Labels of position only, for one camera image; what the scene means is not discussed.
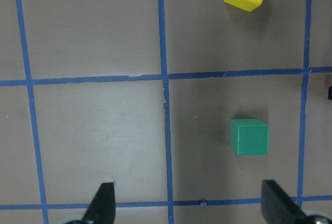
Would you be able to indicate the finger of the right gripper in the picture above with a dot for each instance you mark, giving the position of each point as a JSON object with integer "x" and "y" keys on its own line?
{"x": 330, "y": 93}

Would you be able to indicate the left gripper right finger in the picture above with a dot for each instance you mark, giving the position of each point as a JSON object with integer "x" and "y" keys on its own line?
{"x": 277, "y": 206}

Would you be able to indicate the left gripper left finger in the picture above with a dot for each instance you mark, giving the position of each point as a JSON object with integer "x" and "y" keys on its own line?
{"x": 102, "y": 209}

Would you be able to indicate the green wooden block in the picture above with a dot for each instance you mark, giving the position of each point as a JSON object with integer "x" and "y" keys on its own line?
{"x": 249, "y": 137}

